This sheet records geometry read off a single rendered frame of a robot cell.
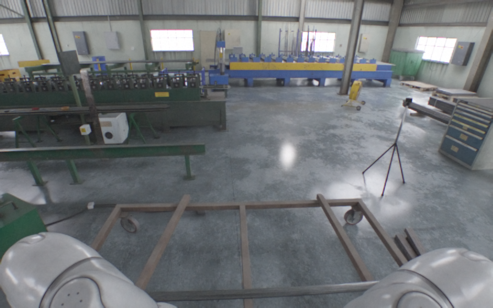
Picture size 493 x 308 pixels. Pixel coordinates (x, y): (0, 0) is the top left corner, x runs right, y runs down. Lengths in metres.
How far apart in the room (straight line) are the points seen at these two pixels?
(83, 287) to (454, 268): 0.58
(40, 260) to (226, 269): 1.95
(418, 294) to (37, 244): 0.63
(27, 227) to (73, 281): 2.65
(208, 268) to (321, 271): 1.01
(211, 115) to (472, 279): 4.81
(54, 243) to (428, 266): 0.67
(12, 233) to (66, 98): 3.32
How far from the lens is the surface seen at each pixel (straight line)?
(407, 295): 0.44
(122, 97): 5.31
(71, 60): 5.12
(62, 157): 3.99
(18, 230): 3.06
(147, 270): 2.02
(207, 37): 13.02
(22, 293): 0.56
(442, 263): 0.56
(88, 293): 0.43
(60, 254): 0.54
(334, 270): 2.50
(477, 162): 5.23
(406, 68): 13.78
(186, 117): 5.11
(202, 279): 2.33
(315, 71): 10.05
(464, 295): 0.53
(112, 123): 4.80
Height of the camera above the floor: 1.90
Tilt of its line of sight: 27 degrees down
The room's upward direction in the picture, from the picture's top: 1 degrees clockwise
